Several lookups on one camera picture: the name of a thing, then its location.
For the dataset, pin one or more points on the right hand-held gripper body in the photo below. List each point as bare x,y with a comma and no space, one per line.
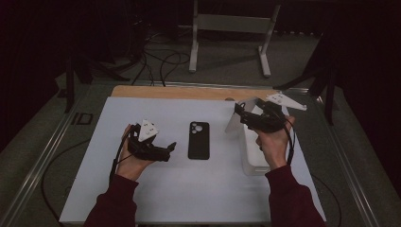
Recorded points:
266,121

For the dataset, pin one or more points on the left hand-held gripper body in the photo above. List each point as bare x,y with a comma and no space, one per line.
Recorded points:
148,151

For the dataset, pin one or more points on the black phone case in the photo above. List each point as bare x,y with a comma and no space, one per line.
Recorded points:
198,145

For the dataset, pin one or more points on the long white plastic tray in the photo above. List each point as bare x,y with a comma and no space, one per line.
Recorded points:
252,154

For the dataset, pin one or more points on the person's left hand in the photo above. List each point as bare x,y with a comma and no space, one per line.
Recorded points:
132,167

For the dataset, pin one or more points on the person's right hand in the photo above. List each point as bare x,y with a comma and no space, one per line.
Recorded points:
274,148

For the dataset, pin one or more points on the white table board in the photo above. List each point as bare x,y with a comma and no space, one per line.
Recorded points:
176,189

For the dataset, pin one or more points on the black tripod stand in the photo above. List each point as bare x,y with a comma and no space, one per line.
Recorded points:
329,94
70,78

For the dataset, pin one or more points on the white metal stand frame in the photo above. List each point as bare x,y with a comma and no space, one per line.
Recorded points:
233,23

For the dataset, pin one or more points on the metal floor rail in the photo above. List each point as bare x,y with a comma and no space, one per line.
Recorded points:
350,170
38,160

